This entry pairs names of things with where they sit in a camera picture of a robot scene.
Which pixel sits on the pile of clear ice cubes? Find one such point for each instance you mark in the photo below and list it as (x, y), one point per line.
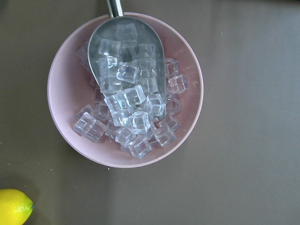
(136, 90)

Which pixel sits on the metal ice scoop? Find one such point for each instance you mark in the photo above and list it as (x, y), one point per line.
(105, 30)

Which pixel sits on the pink bowl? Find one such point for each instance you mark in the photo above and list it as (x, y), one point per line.
(68, 90)

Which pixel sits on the yellow lemon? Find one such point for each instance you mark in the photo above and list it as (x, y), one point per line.
(15, 207)

